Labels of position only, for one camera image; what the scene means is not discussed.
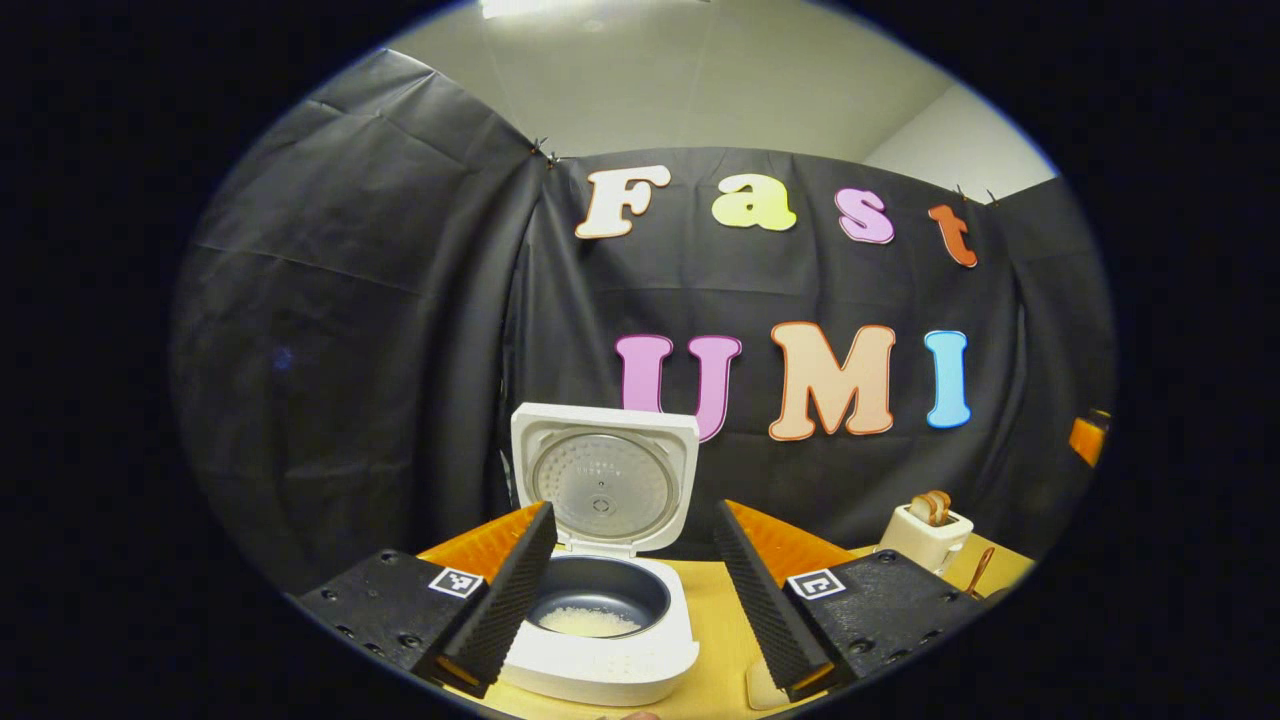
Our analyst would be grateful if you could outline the white rice cooker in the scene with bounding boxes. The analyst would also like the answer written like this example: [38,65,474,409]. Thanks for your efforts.
[497,402,702,708]

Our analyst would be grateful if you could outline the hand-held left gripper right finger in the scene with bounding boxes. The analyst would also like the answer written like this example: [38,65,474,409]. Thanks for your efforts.
[712,498,986,701]

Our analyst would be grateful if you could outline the clear plastic container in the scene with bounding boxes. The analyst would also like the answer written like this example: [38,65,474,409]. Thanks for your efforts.
[744,655,801,712]

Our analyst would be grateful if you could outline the white toaster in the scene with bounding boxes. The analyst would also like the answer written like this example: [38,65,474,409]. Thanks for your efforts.
[879,503,975,577]

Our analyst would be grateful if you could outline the white rice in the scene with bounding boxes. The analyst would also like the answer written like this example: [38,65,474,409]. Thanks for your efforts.
[539,606,642,639]

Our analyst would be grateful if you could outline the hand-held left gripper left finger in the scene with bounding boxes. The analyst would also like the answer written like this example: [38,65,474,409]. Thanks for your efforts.
[295,500,559,699]

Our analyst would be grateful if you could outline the brown wooden spoon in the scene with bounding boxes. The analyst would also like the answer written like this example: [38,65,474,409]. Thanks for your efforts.
[964,546,997,602]

